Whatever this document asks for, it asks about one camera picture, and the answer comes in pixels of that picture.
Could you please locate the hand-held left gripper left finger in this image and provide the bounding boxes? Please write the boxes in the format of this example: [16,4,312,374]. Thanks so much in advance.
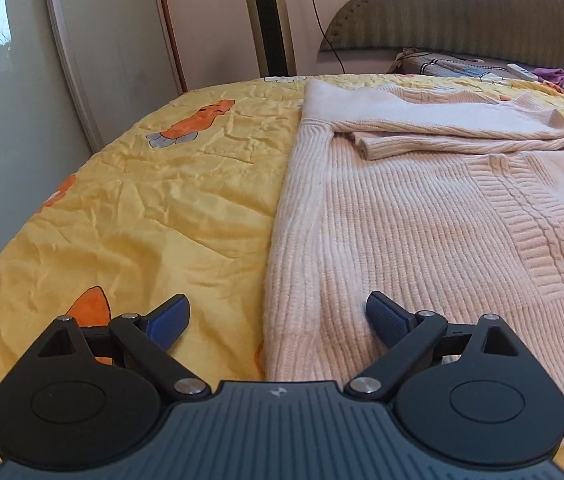
[37,294,211,403]

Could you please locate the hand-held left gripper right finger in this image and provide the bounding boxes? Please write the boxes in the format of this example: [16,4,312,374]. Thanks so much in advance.
[344,290,518,403]

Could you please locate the pink knit sweater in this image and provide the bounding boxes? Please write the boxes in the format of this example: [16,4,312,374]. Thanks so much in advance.
[261,79,564,441]

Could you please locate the yellow carrot-print blanket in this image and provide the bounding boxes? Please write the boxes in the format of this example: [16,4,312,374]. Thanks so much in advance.
[0,72,564,480]

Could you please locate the patterned pillow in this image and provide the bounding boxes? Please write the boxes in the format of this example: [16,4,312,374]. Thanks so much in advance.
[387,47,564,97]

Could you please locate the white remote control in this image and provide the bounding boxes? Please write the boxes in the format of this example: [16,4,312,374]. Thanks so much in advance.
[506,62,540,81]

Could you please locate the floral sliding wardrobe doors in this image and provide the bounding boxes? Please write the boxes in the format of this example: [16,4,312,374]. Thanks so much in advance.
[0,0,183,301]

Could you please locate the purple cloth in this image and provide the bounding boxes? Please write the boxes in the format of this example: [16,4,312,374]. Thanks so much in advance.
[532,66,564,92]

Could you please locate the grey-green padded headboard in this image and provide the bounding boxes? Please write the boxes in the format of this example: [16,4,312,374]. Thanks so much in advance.
[318,0,564,83]

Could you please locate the gold tower air conditioner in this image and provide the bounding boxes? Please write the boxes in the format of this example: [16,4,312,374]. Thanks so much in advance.
[239,0,297,80]

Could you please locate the black power cable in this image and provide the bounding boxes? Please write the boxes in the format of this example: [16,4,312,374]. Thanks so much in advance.
[303,0,346,75]

